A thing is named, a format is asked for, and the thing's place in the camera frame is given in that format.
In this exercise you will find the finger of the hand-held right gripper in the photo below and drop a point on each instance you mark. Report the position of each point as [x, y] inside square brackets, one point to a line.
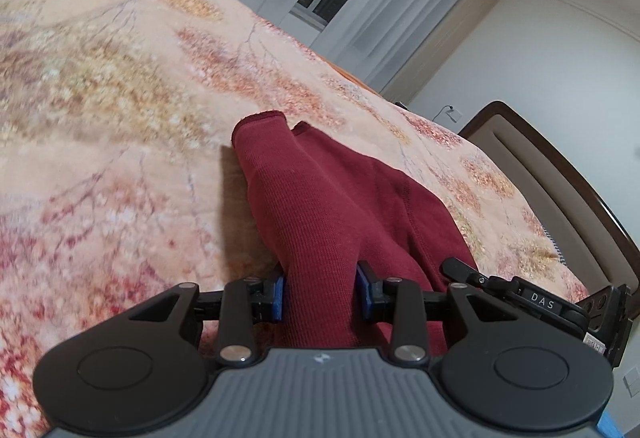
[460, 270]

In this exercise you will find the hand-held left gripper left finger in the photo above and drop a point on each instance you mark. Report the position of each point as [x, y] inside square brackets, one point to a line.
[278, 300]

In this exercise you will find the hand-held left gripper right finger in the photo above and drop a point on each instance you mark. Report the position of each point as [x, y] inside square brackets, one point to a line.
[364, 290]

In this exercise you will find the maroon long-sleeve sweater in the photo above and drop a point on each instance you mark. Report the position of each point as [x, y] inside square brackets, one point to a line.
[345, 223]

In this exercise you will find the brown padded headboard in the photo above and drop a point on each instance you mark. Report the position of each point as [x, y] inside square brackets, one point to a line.
[555, 178]

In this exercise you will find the orange bed sheet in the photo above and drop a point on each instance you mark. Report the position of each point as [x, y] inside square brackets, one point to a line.
[350, 73]

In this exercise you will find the floral beige blanket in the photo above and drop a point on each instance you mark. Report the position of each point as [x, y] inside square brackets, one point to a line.
[150, 117]

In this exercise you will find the beige pleated curtain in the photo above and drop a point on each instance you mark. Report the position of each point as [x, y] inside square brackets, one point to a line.
[450, 27]

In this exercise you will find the white wall switch plate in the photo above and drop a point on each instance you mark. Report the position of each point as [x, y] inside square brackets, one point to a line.
[632, 377]

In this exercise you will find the white wall outlet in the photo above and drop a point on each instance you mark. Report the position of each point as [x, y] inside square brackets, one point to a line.
[453, 111]

